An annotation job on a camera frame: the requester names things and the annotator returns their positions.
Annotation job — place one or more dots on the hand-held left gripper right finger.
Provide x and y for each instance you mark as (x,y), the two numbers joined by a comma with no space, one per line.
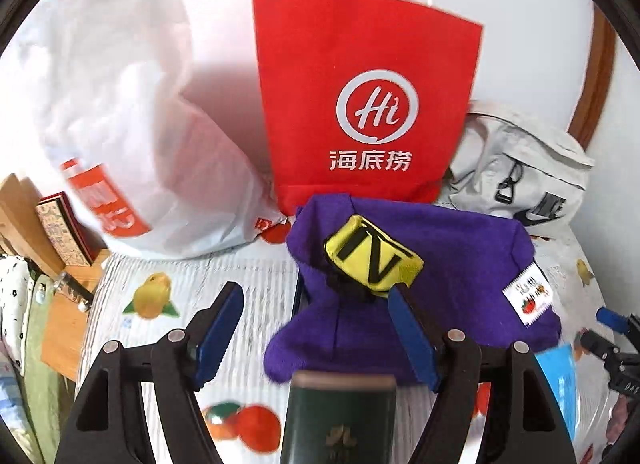
(412,339)

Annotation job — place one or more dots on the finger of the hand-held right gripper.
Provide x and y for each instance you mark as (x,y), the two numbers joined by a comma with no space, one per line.
(597,344)
(612,318)

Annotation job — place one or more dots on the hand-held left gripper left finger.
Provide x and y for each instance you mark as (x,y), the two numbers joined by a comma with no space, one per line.
(220,334)

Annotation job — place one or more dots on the yellow pouch with black print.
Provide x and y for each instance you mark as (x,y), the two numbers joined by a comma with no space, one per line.
(400,264)

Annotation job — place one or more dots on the purple knitted cloth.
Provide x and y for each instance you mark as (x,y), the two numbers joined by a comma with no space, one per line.
(450,254)

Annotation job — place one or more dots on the dark green tin box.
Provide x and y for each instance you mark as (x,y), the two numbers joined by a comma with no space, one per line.
(335,419)

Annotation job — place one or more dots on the blue tissue pack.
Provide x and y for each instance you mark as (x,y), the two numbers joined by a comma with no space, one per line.
(557,374)

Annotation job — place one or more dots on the small clear glass jar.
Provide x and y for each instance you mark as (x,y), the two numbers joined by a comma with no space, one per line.
(72,289)

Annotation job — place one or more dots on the wooden chair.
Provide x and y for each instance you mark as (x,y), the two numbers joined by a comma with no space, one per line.
(65,334)

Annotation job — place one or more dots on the patterned book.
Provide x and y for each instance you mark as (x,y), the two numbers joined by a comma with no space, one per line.
(62,229)

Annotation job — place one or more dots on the grey waist bag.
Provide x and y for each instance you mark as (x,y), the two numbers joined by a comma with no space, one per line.
(500,144)

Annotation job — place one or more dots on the white plastic shopping bag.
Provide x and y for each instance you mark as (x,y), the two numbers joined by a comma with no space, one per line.
(125,94)

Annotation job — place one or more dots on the red paper bag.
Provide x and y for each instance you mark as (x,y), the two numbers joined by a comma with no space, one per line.
(360,34)

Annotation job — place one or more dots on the brown wooden door frame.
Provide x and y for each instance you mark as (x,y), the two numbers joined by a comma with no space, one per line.
(597,79)

